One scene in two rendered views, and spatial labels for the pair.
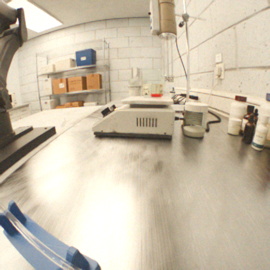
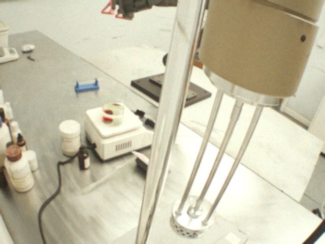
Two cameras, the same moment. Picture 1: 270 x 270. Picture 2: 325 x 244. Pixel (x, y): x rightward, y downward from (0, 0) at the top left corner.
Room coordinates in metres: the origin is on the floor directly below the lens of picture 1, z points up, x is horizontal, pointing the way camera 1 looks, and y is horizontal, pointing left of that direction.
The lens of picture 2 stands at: (0.78, -0.39, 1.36)
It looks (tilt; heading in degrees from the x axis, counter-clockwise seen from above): 34 degrees down; 127
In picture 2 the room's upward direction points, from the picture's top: 11 degrees clockwise
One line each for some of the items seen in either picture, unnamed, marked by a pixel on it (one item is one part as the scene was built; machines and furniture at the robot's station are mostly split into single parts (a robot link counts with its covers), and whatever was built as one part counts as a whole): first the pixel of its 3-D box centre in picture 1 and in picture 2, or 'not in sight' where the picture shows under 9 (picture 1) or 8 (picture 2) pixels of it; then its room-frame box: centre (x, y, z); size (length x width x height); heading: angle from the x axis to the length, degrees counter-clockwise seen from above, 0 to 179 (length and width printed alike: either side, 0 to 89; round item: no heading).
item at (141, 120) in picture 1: (139, 115); (120, 129); (0.36, -0.01, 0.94); 0.22 x 0.13 x 0.08; 80
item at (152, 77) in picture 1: (154, 83); (111, 108); (0.37, -0.05, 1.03); 0.07 x 0.06 x 0.08; 85
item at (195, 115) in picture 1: (195, 119); (70, 138); (0.31, -0.15, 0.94); 0.06 x 0.06 x 0.08
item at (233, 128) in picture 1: (234, 126); (30, 161); (0.31, -0.29, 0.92); 0.04 x 0.04 x 0.04
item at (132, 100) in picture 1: (148, 99); (112, 118); (0.35, -0.04, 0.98); 0.12 x 0.12 x 0.01; 80
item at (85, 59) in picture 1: (73, 94); not in sight; (2.54, 1.18, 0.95); 1.43 x 0.41 x 1.90; 88
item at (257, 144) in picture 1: (261, 132); (17, 134); (0.21, -0.29, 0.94); 0.03 x 0.03 x 0.08
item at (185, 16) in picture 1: (182, 20); not in sight; (0.75, -0.28, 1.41); 0.25 x 0.11 x 0.05; 88
